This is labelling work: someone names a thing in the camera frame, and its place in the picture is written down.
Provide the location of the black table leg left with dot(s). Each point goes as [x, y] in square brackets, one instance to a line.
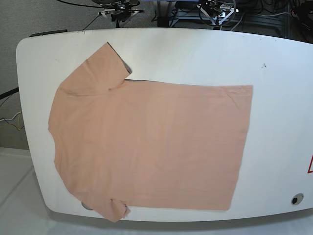
[9, 93]

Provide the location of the left table grommet hole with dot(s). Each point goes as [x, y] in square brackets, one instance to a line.
[86, 207]

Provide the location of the black bar table edge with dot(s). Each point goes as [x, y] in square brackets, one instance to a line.
[48, 33]

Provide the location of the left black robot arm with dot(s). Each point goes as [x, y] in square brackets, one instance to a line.
[216, 13]

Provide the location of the table grommet hole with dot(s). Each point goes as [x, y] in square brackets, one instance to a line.
[297, 199]
[86, 207]

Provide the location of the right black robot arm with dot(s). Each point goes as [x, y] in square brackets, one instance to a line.
[118, 12]

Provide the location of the peach orange T-shirt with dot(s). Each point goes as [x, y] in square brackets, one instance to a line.
[122, 143]

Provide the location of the black metal equipment frame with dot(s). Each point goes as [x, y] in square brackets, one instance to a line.
[282, 16]

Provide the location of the right table grommet hole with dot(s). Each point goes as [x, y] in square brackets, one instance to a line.
[297, 199]

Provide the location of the red triangle sticker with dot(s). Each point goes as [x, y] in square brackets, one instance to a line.
[310, 169]

